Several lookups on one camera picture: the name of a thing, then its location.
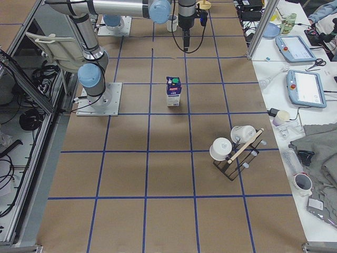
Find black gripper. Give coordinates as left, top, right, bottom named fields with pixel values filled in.
left=178, top=13, right=208, bottom=52

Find white HOME mug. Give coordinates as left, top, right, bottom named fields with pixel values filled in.
left=166, top=15, right=178, bottom=33

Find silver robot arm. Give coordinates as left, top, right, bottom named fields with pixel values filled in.
left=45, top=1, right=207, bottom=62
left=103, top=15, right=124, bottom=31

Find blue white milk carton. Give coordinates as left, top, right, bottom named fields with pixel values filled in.
left=166, top=76, right=182, bottom=106

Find white purple cup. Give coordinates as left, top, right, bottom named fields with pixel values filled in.
left=272, top=110, right=290, bottom=127

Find wooden mug tree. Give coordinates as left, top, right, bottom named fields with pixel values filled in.
left=197, top=0, right=212, bottom=11

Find light bulb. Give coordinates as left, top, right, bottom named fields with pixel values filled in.
left=257, top=67, right=290, bottom=90

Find far teach pendant tablet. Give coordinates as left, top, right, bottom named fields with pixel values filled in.
left=275, top=35, right=316, bottom=63

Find teach pendant tablet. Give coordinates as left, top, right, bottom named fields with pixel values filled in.
left=286, top=70, right=327, bottom=108
left=275, top=35, right=316, bottom=63

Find white mug on rack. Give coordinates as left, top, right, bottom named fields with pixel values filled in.
left=210, top=138, right=232, bottom=161
left=231, top=125, right=256, bottom=144

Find grey office chair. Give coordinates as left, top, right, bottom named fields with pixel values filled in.
left=26, top=32, right=87, bottom=73

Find near teach pendant tablet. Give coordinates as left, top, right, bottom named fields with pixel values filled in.
left=286, top=70, right=327, bottom=108

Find wooden rack rod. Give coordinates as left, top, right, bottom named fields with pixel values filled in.
left=227, top=128, right=264, bottom=164

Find black scissors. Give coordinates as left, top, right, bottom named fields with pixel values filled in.
left=305, top=58, right=326, bottom=71

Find grey cloth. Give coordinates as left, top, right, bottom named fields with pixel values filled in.
left=288, top=122, right=337, bottom=229

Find white red rimmed mug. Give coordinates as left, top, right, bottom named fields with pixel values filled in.
left=291, top=172, right=313, bottom=197

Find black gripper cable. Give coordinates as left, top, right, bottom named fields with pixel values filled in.
left=171, top=10, right=209, bottom=54

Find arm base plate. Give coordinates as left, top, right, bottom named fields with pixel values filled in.
left=75, top=82, right=122, bottom=116
left=96, top=15, right=132, bottom=37

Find aluminium frame post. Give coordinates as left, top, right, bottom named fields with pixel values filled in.
left=246, top=0, right=279, bottom=60

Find black wire mug rack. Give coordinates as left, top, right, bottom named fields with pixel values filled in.
left=213, top=140, right=265, bottom=181

